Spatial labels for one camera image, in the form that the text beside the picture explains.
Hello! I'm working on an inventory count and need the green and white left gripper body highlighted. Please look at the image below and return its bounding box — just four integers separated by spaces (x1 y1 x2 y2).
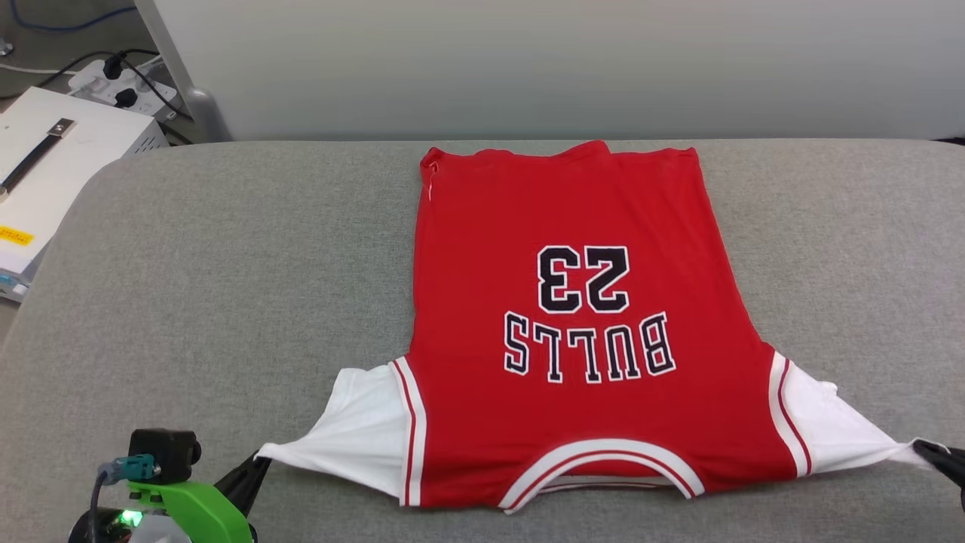
124 479 256 543

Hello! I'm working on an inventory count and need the white partition panel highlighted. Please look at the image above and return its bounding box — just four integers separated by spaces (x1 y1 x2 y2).
136 0 965 143

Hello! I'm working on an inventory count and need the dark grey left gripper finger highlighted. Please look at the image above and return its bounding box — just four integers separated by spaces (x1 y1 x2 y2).
215 452 271 502
228 457 271 520

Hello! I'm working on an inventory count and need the red and white basketball jersey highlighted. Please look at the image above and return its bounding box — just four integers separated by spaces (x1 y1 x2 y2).
256 140 943 514

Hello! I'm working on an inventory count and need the white power strip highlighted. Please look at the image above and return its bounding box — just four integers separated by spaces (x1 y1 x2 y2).
69 59 178 121

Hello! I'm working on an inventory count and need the grey partition foot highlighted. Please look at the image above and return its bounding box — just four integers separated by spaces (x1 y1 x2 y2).
183 85 231 143

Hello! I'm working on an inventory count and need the white equipment case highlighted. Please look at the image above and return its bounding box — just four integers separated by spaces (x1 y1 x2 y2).
0 87 168 302

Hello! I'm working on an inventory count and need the grey cable with teal connector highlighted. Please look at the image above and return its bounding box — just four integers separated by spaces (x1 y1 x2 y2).
89 455 157 543

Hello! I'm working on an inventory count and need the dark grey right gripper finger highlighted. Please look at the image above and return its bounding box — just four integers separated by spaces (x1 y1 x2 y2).
914 445 965 491
914 440 965 469

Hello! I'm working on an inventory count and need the blue cable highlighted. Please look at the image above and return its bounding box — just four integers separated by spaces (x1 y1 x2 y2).
8 0 138 33

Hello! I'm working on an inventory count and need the black case carry handle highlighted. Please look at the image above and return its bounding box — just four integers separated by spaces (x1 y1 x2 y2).
0 118 76 198

